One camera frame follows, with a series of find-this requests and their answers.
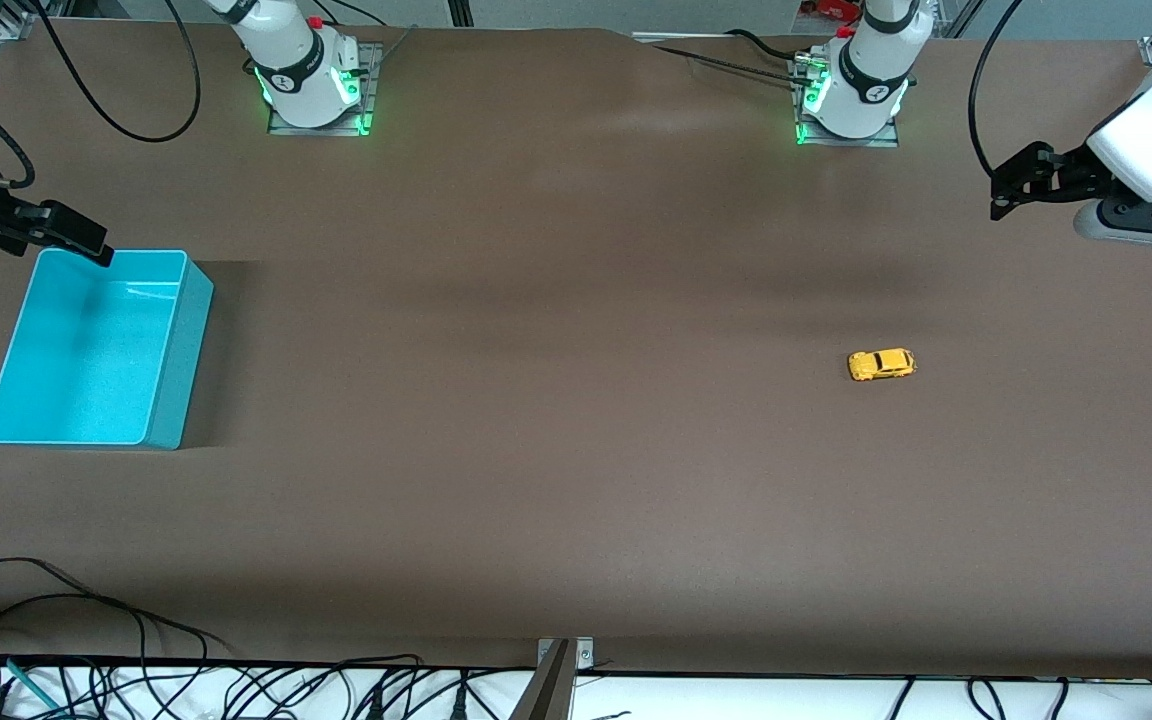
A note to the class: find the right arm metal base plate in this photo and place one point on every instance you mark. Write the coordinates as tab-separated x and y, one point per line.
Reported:
371	95

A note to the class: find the yellow toy beetle car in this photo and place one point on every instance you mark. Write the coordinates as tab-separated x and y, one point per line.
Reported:
881	365

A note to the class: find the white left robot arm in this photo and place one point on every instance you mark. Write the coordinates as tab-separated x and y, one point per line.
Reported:
871	70

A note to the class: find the white lower shelf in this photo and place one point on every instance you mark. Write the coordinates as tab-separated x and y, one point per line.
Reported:
736	702

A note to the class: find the grey metal table bracket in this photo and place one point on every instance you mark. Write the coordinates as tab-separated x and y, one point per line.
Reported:
551	680

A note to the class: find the red object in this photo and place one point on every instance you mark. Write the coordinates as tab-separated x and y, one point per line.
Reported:
831	8

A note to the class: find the black power plug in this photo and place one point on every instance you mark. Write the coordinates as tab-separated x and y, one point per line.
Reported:
373	705
460	702

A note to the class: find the teal plastic bin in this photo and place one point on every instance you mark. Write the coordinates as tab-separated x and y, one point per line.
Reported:
86	350

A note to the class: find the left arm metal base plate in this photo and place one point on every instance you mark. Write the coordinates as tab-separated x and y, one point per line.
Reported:
891	140

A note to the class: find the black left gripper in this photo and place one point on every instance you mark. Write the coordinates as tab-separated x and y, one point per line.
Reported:
1070	172

